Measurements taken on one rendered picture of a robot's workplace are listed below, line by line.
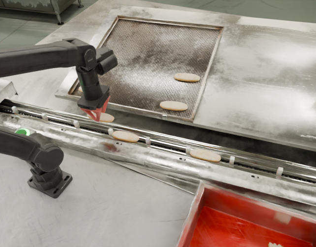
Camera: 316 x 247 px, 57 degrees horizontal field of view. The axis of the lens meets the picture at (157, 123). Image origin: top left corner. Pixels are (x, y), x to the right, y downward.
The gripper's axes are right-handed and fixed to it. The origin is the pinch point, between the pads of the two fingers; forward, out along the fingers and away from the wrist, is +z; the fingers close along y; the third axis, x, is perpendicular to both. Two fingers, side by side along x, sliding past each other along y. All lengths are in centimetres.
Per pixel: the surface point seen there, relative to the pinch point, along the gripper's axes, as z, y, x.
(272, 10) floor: 94, 297, -51
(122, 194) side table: 10.9, -19.6, -15.7
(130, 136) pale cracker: 7.0, -0.5, -10.4
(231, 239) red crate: 11, -23, -49
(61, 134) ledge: 6.7, -6.3, 13.2
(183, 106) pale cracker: 2.5, 14.3, -25.1
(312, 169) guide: 7, 3, -68
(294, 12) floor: 94, 297, -75
